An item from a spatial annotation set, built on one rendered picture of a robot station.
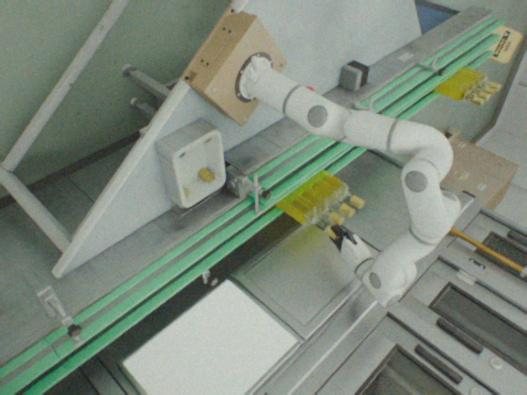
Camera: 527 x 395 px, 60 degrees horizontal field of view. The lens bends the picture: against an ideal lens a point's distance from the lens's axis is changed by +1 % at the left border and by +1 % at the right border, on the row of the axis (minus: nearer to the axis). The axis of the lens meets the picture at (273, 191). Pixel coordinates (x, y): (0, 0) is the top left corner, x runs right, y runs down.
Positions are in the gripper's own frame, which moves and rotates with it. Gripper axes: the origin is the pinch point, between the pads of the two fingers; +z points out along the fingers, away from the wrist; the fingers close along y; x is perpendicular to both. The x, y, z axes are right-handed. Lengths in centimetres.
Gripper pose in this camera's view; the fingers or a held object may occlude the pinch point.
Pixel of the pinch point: (336, 234)
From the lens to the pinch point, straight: 151.6
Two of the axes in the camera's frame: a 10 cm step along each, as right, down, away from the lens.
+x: -8.7, 3.3, -3.6
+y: 0.1, -7.3, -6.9
